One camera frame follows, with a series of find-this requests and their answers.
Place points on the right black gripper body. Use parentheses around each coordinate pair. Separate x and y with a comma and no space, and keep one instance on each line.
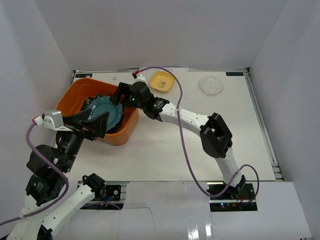
(133,102)

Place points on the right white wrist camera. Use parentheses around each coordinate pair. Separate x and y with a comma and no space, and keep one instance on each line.
(138,77)

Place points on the orange plastic bin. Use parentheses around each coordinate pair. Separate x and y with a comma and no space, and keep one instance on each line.
(73,99)

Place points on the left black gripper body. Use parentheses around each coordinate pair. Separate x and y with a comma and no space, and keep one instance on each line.
(85,132)

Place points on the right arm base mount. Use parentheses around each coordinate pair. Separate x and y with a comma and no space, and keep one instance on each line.
(227,203)

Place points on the yellow panda square dish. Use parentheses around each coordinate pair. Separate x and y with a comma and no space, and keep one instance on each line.
(161,81)

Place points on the clear glass plate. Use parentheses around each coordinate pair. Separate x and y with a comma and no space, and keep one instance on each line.
(210,85)

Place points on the teal scalloped round plate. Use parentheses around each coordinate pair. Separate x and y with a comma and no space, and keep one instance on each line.
(102,105)

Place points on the black floral square plate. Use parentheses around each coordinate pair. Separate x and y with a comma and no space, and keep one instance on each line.
(87,102)

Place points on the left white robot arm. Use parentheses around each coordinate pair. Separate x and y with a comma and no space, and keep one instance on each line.
(49,183)

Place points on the white paper sheets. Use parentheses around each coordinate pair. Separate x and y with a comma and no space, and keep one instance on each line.
(170,69)

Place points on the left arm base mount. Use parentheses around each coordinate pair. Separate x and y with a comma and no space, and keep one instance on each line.
(108,199)

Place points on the yellow and black square plate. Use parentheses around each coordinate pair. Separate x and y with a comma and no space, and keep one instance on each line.
(116,128)

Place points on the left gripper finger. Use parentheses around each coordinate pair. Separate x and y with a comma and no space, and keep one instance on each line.
(98,125)
(77,118)

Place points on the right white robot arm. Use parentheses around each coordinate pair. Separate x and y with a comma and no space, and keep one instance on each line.
(215,136)

